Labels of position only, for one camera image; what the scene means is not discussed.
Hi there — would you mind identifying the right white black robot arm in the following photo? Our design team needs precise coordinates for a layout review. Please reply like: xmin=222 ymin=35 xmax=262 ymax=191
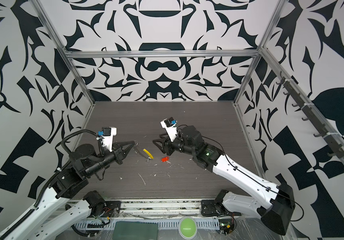
xmin=153 ymin=126 xmax=298 ymax=236

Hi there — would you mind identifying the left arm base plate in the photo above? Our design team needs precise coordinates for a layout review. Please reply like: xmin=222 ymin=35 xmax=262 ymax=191
xmin=99 ymin=201 xmax=122 ymax=218

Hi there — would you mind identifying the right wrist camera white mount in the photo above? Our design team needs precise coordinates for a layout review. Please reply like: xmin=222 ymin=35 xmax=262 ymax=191
xmin=161 ymin=117 xmax=178 ymax=142

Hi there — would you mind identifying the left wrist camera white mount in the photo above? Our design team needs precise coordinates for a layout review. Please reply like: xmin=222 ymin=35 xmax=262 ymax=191
xmin=97 ymin=127 xmax=117 ymax=152

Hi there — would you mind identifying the dark green pad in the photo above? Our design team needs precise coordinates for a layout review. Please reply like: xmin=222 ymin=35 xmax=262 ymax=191
xmin=112 ymin=221 xmax=159 ymax=240

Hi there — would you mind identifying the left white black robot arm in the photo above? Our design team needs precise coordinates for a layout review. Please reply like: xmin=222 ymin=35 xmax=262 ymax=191
xmin=0 ymin=127 xmax=137 ymax=240

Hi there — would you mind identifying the small circuit board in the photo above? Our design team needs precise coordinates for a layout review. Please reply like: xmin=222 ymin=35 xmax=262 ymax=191
xmin=219 ymin=218 xmax=236 ymax=235

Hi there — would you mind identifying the green round button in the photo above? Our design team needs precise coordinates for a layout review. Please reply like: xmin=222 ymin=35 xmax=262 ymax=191
xmin=178 ymin=217 xmax=197 ymax=240

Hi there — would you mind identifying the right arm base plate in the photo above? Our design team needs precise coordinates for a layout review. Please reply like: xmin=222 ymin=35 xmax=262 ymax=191
xmin=201 ymin=200 xmax=242 ymax=217

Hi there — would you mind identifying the white slotted cable duct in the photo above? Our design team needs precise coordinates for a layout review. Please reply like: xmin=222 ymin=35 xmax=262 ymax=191
xmin=44 ymin=218 xmax=221 ymax=231

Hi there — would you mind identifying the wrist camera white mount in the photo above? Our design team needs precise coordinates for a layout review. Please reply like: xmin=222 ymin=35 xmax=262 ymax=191
xmin=161 ymin=117 xmax=178 ymax=142
xmin=97 ymin=127 xmax=117 ymax=152

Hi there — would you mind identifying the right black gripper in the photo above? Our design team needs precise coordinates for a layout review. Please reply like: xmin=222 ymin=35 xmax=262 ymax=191
xmin=153 ymin=131 xmax=199 ymax=158

